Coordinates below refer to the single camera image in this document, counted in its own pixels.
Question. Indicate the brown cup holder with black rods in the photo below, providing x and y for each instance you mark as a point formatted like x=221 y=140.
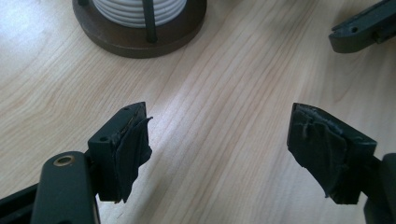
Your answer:
x=124 y=42

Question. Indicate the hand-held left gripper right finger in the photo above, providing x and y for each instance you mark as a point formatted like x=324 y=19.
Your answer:
x=323 y=149

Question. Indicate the stack of white paper cups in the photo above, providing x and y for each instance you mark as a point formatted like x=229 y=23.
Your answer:
x=124 y=12

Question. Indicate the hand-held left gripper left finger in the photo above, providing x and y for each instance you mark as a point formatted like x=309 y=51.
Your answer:
x=112 y=155

